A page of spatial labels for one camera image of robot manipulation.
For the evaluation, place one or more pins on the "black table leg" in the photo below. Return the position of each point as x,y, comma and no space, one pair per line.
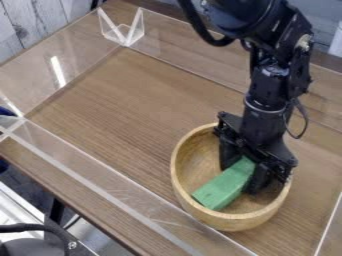
56,211

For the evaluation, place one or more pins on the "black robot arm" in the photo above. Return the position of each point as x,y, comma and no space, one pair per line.
275,33

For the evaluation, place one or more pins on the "black metal bracket with screw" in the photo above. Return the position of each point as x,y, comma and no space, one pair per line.
77,248

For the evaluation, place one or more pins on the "clear acrylic corner bracket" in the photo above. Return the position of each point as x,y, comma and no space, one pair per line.
121,34

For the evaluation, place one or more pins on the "clear acrylic tray wall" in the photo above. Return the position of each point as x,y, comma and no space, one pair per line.
102,110

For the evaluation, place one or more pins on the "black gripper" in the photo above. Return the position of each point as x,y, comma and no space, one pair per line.
253,136

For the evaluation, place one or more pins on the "green rectangular block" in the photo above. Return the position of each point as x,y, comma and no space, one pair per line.
216,193

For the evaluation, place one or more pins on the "brown wooden bowl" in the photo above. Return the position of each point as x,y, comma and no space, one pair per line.
193,166

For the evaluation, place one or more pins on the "blue object at left edge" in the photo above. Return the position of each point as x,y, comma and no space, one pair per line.
6,112

